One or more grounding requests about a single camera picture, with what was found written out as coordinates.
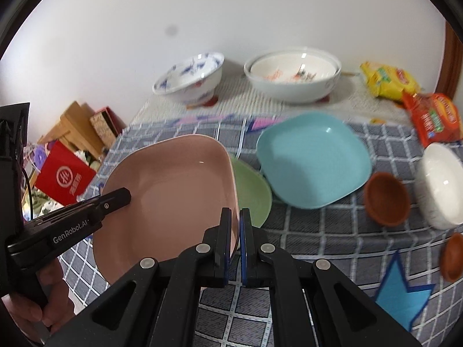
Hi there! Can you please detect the pink square plate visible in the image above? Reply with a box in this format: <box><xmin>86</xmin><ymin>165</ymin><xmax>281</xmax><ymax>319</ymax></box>
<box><xmin>93</xmin><ymin>135</ymin><xmax>238</xmax><ymax>284</ymax></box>

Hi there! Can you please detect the brown clay bowl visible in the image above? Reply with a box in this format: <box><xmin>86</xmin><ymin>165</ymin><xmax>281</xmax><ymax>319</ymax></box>
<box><xmin>440</xmin><ymin>233</ymin><xmax>463</xmax><ymax>283</ymax></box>
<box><xmin>363</xmin><ymin>172</ymin><xmax>410</xmax><ymax>227</ymax></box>

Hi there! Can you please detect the teal square plate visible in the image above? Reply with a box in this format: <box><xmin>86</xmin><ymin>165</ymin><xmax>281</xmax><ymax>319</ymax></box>
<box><xmin>256</xmin><ymin>112</ymin><xmax>372</xmax><ymax>209</ymax></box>

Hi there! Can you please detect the white ceramic bowl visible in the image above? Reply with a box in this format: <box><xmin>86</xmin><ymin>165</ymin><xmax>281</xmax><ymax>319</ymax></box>
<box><xmin>414</xmin><ymin>143</ymin><xmax>462</xmax><ymax>230</ymax></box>

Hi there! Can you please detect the person's left hand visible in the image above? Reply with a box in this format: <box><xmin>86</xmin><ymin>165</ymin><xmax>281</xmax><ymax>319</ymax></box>
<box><xmin>1</xmin><ymin>259</ymin><xmax>75</xmax><ymax>342</ymax></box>

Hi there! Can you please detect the red paper bag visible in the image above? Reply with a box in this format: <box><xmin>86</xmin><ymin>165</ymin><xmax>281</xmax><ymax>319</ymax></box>
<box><xmin>35</xmin><ymin>142</ymin><xmax>96</xmax><ymax>206</ymax></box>

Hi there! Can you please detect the patterned gift box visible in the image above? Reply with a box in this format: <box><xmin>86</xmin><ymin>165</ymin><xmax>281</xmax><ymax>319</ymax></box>
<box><xmin>89</xmin><ymin>107</ymin><xmax>126</xmax><ymax>145</ymax></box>

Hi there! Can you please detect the grey checked tablecloth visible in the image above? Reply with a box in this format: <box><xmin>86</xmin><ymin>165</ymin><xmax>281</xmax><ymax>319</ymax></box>
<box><xmin>57</xmin><ymin>113</ymin><xmax>463</xmax><ymax>347</ymax></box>

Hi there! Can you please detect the green square plate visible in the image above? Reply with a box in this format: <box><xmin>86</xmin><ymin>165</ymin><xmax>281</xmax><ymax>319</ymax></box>
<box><xmin>230</xmin><ymin>156</ymin><xmax>272</xmax><ymax>228</ymax></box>

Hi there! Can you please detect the blue patterned white bowl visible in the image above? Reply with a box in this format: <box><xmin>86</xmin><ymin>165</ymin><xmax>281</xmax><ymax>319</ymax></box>
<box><xmin>152</xmin><ymin>52</ymin><xmax>225</xmax><ymax>107</ymax></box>

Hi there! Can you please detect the red chips bag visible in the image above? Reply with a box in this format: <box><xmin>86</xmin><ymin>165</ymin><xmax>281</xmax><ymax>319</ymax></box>
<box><xmin>402</xmin><ymin>92</ymin><xmax>462</xmax><ymax>148</ymax></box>

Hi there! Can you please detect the large white outer bowl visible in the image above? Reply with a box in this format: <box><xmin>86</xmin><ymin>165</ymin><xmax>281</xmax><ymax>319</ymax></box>
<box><xmin>243</xmin><ymin>47</ymin><xmax>342</xmax><ymax>104</ymax></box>

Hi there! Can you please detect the yellow chips bag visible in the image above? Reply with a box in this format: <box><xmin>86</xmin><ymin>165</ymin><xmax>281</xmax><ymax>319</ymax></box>
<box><xmin>359</xmin><ymin>61</ymin><xmax>421</xmax><ymax>103</ymax></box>

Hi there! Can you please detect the brown wooden door frame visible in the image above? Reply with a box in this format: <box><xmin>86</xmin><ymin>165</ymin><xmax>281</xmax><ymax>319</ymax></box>
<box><xmin>436</xmin><ymin>22</ymin><xmax>462</xmax><ymax>99</ymax></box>

